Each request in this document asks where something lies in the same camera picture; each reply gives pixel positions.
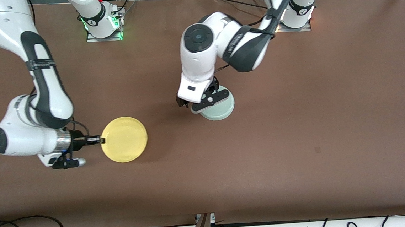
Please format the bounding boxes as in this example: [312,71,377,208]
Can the pale green round plate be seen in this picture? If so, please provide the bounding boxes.
[198,84,236,123]

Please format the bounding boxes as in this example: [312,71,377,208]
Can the yellow round plate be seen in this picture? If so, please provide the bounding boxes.
[99,115,150,165]

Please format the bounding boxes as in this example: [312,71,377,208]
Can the brown table cover sheet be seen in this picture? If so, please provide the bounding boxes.
[0,0,405,227]

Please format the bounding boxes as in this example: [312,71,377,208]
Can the long black cable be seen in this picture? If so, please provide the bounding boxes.
[210,0,267,12]

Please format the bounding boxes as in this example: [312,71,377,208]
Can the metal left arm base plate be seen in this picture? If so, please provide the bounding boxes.
[274,12,312,34]

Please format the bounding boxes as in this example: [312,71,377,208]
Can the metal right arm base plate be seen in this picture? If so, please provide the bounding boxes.
[84,7,127,43]

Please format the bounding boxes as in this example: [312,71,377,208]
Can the silver corner bracket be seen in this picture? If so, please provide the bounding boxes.
[194,212,216,224]

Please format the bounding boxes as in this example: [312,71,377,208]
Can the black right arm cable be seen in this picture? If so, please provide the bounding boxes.
[20,0,91,141]

